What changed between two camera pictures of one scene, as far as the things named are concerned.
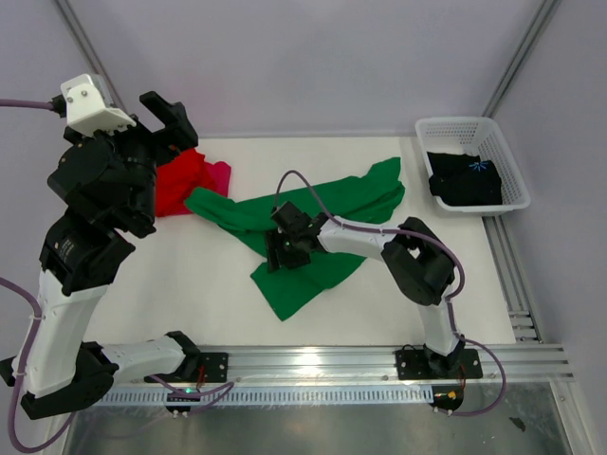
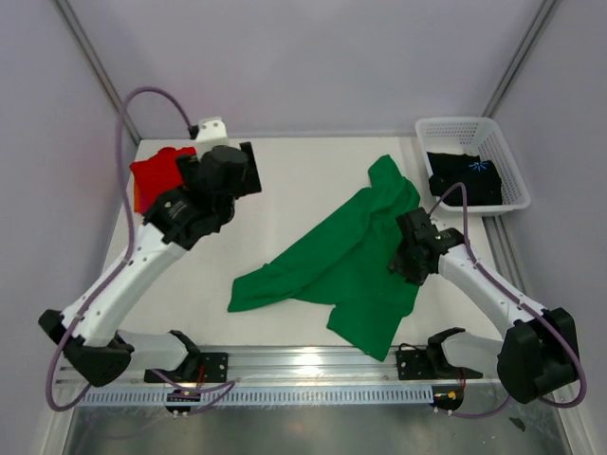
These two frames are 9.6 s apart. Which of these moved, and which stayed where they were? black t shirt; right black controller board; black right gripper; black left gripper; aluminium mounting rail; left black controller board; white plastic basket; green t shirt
Moved: black right gripper; black left gripper; green t shirt
Stayed: white plastic basket; right black controller board; left black controller board; aluminium mounting rail; black t shirt
